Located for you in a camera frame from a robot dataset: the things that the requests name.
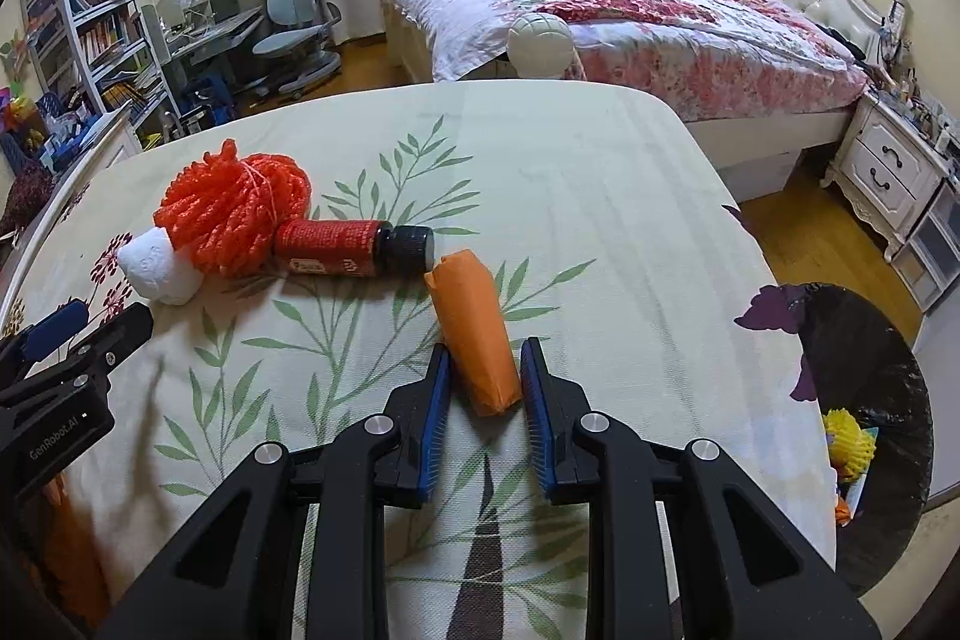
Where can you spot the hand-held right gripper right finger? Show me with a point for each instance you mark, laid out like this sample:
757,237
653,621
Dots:
534,415

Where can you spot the bin with black bag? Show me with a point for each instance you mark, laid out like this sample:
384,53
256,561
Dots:
885,370

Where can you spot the floral quilt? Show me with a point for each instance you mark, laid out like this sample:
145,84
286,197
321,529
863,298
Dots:
600,10

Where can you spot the plastic drawer unit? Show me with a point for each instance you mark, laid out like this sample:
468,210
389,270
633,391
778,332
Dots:
934,250

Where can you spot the crumpled white tissue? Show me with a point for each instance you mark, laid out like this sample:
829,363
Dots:
161,269

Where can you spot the red bottle black cap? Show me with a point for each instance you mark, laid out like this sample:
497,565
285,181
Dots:
337,246

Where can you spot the orange foam net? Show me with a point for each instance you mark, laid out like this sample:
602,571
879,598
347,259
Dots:
225,205

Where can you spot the blue-grey desk chair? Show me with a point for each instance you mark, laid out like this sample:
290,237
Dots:
296,40

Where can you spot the white nightstand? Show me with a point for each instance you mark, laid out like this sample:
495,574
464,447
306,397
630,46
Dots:
885,160

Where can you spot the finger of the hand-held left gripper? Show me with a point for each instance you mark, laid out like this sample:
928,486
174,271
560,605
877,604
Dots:
120,336
52,325

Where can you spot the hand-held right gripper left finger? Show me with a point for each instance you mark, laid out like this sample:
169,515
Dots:
439,415

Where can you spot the orange cloth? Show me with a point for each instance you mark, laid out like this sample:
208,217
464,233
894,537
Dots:
75,550

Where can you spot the grey desk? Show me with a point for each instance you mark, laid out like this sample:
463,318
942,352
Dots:
210,36

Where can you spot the orange paper tube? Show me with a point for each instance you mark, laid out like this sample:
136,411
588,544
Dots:
472,325

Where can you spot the yellow foam net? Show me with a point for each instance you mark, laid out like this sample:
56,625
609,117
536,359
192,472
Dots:
847,441

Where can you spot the white bookshelf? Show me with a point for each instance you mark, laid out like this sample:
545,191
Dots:
97,10

